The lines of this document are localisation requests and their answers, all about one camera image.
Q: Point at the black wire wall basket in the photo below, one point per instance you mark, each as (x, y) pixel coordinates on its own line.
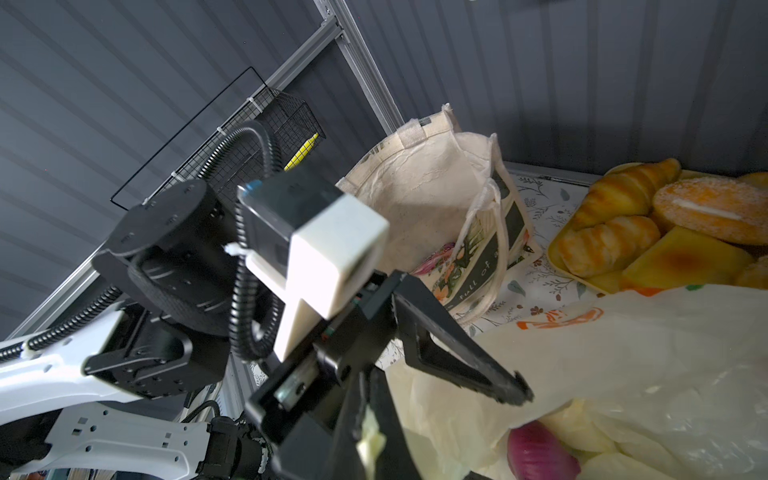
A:
(212, 146)

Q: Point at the purple onion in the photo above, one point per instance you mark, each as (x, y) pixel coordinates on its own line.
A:
(533, 452)

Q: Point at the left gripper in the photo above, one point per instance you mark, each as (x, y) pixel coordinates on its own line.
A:
(316, 375)

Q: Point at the square bread roll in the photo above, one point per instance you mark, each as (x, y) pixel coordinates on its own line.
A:
(683, 257)

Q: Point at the braided bread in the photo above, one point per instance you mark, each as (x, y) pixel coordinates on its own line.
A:
(628, 192)

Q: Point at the canvas tote bag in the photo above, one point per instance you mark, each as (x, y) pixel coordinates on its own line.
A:
(457, 220)

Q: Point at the yellow plastic grocery bag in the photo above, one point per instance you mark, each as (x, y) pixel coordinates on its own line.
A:
(669, 385)

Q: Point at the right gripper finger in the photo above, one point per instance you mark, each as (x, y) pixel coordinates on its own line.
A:
(367, 441)

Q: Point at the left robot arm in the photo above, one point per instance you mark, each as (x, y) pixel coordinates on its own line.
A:
(237, 349)

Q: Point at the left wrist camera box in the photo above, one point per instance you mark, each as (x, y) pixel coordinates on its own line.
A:
(312, 245)

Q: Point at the sugared bun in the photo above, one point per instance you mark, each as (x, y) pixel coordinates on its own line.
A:
(727, 209)

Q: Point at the yellow bread tray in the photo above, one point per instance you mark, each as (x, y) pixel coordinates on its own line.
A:
(597, 255)

